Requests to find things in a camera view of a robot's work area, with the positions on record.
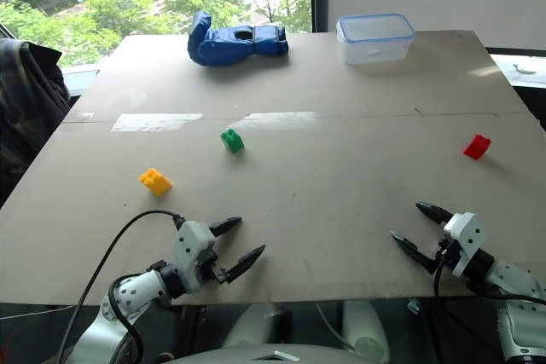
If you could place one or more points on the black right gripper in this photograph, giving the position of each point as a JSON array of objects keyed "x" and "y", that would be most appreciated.
[{"x": 448, "y": 253}]

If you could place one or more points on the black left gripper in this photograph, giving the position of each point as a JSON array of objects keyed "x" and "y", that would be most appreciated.
[{"x": 210, "y": 266}]

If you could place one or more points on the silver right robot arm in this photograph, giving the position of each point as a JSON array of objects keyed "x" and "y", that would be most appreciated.
[{"x": 512, "y": 287}]

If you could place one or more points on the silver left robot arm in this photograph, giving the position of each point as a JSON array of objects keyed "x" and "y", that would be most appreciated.
[{"x": 136, "y": 289}]

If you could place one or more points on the red toy brick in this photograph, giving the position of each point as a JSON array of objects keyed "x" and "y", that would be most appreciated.
[{"x": 478, "y": 147}]

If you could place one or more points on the yellow toy brick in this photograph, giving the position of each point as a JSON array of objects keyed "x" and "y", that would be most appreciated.
[{"x": 155, "y": 180}]

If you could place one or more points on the green toy brick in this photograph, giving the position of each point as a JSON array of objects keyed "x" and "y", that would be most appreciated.
[{"x": 232, "y": 141}]

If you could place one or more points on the white rounded shape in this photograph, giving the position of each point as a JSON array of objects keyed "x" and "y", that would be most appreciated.
[{"x": 367, "y": 330}]

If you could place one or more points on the silver robot torso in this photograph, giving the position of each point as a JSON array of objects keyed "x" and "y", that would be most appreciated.
[{"x": 264, "y": 355}]

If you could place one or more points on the small white curved object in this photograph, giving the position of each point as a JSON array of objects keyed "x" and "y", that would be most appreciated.
[{"x": 524, "y": 69}]

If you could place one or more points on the clear plastic box blue-rimmed lid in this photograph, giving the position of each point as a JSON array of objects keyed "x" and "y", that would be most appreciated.
[{"x": 375, "y": 40}]

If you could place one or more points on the blue boxing glove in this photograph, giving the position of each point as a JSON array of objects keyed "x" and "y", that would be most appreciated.
[{"x": 226, "y": 44}]

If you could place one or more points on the dark plaid jacket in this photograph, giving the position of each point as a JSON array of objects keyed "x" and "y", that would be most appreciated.
[{"x": 25, "y": 99}]

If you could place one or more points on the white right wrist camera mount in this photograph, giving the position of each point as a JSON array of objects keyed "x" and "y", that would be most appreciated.
[{"x": 467, "y": 236}]

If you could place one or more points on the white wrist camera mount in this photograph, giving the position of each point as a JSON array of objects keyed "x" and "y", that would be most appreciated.
[
  {"x": 192, "y": 249},
  {"x": 467, "y": 236}
]

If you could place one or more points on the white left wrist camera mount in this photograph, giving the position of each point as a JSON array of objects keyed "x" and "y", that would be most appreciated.
[{"x": 192, "y": 249}]

